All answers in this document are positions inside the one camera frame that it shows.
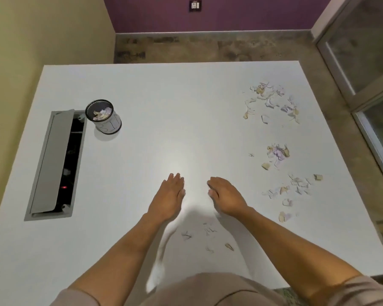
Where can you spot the person's right hand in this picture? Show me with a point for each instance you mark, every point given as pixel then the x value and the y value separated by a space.
pixel 228 197

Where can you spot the person's left hand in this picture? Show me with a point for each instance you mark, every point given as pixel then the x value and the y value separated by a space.
pixel 166 200

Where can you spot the person's right thumb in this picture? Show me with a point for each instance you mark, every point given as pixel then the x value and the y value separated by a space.
pixel 212 193

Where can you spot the person's left thumb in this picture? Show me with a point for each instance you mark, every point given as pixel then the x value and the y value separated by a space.
pixel 182 194

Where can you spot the person's right forearm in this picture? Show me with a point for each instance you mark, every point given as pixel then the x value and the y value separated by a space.
pixel 293 251

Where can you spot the person's left forearm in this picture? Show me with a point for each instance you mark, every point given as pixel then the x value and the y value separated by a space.
pixel 121 251

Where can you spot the pile of torn paper scraps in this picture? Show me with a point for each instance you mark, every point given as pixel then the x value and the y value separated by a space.
pixel 269 100
pixel 210 231
pixel 298 182
pixel 279 152

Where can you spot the beige shirt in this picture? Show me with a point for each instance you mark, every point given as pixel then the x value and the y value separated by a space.
pixel 210 291

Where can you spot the paper scraps in cup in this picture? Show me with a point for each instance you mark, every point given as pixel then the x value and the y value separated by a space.
pixel 102 115

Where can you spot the wall power socket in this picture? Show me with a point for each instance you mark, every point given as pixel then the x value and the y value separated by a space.
pixel 195 5

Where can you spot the glass door with white frame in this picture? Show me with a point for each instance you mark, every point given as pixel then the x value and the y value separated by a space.
pixel 362 54

